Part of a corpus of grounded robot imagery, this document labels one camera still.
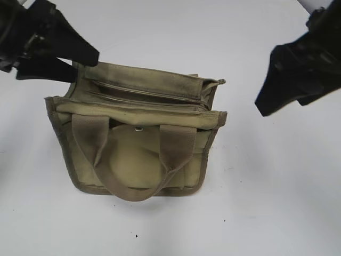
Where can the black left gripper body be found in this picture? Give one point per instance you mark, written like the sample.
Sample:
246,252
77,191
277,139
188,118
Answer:
22,29

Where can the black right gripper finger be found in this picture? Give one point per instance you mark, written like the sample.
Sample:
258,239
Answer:
327,87
287,82

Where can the olive yellow canvas bag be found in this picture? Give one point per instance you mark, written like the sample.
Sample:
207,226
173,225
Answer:
136,133

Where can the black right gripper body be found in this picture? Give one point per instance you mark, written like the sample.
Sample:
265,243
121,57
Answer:
322,40

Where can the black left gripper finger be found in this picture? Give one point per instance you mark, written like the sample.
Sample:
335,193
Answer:
46,68
55,37

